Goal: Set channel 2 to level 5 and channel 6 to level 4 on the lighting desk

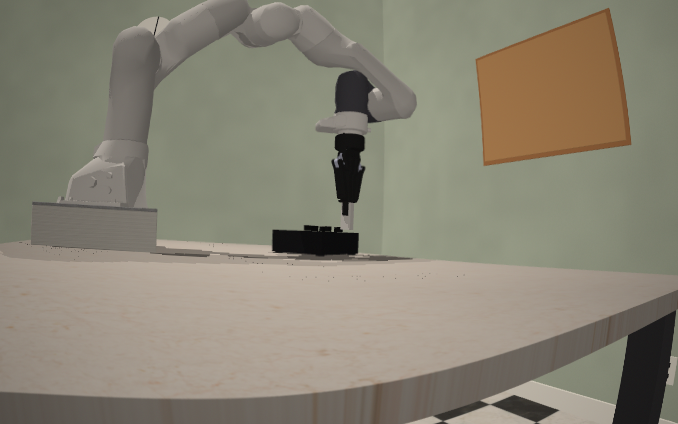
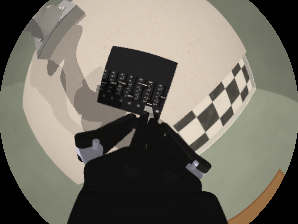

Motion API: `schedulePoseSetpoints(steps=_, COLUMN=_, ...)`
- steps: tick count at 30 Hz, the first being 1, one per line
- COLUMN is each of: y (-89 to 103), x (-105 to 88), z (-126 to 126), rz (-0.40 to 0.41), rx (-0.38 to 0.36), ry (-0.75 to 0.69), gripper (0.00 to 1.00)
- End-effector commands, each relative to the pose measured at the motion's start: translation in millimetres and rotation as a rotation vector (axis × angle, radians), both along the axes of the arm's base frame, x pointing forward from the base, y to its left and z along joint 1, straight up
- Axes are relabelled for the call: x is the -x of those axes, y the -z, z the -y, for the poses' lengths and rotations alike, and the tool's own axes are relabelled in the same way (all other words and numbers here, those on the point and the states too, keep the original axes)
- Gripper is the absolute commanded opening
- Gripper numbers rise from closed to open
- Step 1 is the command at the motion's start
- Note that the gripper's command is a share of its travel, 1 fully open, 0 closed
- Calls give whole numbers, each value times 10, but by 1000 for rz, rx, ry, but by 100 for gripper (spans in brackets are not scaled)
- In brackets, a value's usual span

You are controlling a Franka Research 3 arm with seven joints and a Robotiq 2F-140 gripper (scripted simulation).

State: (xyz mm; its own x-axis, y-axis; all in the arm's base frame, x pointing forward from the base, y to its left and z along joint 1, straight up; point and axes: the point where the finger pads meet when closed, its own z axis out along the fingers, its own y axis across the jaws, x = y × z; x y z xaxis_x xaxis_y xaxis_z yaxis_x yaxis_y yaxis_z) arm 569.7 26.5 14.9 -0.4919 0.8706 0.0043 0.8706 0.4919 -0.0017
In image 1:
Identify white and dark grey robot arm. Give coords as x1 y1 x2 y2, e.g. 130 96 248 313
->
56 0 417 208

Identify black lighting desk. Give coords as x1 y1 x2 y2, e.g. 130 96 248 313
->
272 225 359 256

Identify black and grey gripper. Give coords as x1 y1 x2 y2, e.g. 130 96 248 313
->
332 133 365 230

